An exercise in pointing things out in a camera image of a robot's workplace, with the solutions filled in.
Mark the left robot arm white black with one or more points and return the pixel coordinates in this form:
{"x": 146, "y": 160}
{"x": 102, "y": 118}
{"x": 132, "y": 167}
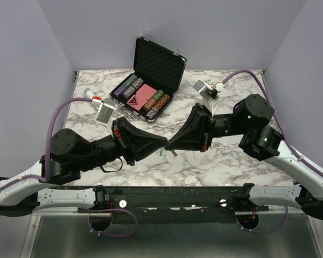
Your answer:
{"x": 42, "y": 186}

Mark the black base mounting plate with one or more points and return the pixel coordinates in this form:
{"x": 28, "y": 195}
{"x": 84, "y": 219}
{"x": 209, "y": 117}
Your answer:
{"x": 152, "y": 205}

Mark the red playing card deck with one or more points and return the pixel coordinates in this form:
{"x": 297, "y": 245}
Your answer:
{"x": 141, "y": 97}

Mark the green key tag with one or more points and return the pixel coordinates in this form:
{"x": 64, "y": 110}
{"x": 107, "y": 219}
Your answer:
{"x": 161, "y": 151}

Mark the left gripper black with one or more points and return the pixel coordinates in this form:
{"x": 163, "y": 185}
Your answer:
{"x": 139, "y": 143}

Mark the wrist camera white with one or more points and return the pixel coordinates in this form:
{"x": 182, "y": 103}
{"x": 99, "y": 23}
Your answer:
{"x": 211, "y": 95}
{"x": 105, "y": 108}

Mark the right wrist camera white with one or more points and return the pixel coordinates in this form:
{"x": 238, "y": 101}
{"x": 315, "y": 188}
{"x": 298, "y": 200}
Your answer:
{"x": 211, "y": 95}

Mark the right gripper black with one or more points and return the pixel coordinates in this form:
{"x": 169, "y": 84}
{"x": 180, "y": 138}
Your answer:
{"x": 196, "y": 133}

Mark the purple poker chip row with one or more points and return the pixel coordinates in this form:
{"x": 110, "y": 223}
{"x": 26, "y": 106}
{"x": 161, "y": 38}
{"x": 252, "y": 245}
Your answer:
{"x": 118, "y": 92}

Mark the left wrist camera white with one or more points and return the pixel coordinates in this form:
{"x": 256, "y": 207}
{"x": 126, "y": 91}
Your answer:
{"x": 105, "y": 108}

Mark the black poker chip case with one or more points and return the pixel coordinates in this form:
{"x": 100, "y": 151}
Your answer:
{"x": 159, "y": 68}

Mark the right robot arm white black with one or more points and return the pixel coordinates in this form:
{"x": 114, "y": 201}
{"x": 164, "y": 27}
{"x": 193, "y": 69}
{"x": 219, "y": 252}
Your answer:
{"x": 250, "y": 118}

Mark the orange poker chip row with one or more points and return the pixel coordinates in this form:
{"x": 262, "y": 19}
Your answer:
{"x": 156, "y": 103}

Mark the green poker chip row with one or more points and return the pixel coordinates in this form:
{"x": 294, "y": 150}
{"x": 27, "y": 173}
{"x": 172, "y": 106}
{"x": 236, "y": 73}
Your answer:
{"x": 133, "y": 81}

